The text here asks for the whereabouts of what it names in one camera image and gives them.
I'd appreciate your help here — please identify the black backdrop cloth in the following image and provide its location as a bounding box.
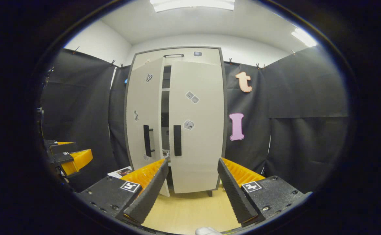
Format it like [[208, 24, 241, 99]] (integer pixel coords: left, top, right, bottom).
[[40, 46, 349, 194]]

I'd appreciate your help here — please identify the white cabinet drawer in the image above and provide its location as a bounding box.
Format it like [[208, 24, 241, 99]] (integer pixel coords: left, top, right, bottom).
[[132, 48, 222, 66]]

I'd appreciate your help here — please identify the white shoe cabinet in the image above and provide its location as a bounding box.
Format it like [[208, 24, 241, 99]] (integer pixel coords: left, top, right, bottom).
[[124, 46, 227, 197]]

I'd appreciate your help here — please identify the white portrait cover book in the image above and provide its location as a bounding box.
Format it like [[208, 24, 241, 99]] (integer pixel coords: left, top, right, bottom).
[[107, 166, 133, 180]]

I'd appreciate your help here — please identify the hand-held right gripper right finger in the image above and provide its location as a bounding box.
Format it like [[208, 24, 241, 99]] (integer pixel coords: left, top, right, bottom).
[[217, 158, 312, 228]]

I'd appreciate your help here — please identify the black door handle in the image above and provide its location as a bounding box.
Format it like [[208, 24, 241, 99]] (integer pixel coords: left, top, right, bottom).
[[173, 125, 182, 157], [143, 124, 154, 158]]

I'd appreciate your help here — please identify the ceiling light panel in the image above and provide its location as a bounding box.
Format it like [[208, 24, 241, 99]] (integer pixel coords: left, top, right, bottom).
[[291, 28, 318, 48]]

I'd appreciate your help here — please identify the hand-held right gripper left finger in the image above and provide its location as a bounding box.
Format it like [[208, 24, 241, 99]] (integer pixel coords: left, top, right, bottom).
[[73, 159, 169, 225]]

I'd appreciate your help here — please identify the white shoe cabinet door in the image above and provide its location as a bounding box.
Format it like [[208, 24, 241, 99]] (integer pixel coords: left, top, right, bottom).
[[168, 60, 225, 194], [126, 58, 171, 197]]

